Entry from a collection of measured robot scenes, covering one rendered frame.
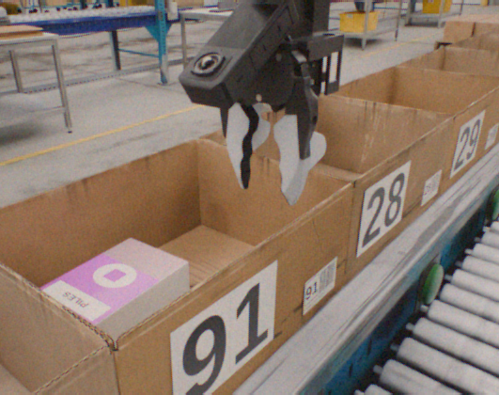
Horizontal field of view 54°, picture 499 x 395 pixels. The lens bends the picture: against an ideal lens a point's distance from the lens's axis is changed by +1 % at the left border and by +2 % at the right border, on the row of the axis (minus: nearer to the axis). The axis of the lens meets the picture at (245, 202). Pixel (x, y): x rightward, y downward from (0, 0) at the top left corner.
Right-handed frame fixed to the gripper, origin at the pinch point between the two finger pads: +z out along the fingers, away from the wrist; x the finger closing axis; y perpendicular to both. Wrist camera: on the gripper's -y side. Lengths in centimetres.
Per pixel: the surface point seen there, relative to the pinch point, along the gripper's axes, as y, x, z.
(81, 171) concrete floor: 134, 260, 113
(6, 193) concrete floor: 84, 266, 112
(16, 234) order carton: -12.4, 28.4, 10.3
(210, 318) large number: -8.6, -0.6, 10.5
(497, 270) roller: 62, -13, 37
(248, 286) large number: -2.9, -0.5, 10.1
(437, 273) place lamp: 38.6, -7.6, 27.5
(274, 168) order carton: 19.6, 12.8, 7.8
